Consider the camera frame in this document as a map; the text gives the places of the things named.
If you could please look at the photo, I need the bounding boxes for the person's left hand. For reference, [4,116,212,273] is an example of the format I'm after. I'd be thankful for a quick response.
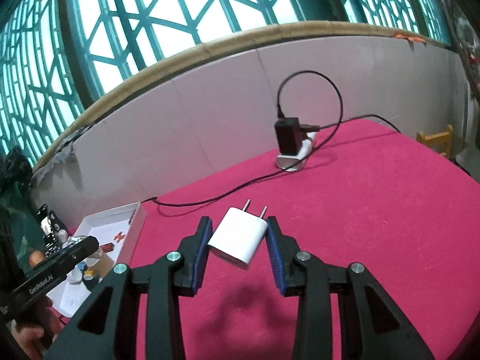
[10,295,63,352]

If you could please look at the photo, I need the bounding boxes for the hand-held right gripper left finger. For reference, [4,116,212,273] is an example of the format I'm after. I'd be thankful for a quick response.
[48,216,214,360]

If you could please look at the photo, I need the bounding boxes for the wooden window ledge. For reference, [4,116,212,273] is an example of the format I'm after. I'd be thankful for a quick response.
[32,22,428,166]

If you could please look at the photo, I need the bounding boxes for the green window grille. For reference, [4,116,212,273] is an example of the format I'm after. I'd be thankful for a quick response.
[0,0,451,166]

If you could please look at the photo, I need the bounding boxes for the red tablecloth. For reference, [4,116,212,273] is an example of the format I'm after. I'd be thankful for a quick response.
[56,118,480,360]

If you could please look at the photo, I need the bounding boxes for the grey cloth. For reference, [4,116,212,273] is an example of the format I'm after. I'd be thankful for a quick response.
[34,125,91,181]

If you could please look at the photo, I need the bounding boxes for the white cardboard box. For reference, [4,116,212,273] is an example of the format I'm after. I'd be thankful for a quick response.
[52,202,148,318]

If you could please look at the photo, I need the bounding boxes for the orange scrap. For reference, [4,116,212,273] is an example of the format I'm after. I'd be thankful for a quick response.
[390,33,427,44]

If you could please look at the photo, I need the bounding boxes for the white power strip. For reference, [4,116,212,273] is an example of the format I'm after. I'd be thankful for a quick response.
[276,131,317,172]

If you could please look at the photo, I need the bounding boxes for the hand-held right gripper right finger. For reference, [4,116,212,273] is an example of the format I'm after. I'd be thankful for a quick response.
[265,215,436,360]

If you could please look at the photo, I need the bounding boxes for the smartphone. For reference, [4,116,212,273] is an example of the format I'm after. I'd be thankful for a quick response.
[37,204,52,245]

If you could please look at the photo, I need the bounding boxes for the dark cloth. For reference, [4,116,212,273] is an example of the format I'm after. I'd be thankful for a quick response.
[0,146,34,211]

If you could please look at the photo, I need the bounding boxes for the short black power cable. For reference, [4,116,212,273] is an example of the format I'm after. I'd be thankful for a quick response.
[298,114,401,134]

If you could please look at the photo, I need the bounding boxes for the long black charging cable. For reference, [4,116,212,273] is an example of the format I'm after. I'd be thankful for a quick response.
[152,71,344,208]

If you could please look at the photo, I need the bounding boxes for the small wooden chair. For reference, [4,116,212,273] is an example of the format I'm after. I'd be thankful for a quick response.
[416,124,455,158]

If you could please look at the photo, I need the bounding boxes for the white wall charger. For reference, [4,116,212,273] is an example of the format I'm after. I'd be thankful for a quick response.
[207,199,270,271]

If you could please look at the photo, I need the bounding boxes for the black wall charger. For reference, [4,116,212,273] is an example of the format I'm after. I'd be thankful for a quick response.
[274,118,301,157]

